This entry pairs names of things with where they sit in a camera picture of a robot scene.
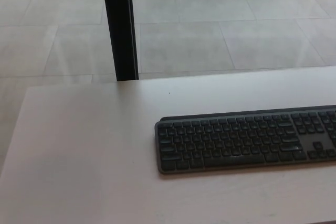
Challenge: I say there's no black computer keyboard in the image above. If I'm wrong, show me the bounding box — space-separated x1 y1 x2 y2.
154 104 336 175

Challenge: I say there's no black vertical frame post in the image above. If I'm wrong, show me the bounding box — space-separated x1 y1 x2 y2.
100 0 140 82

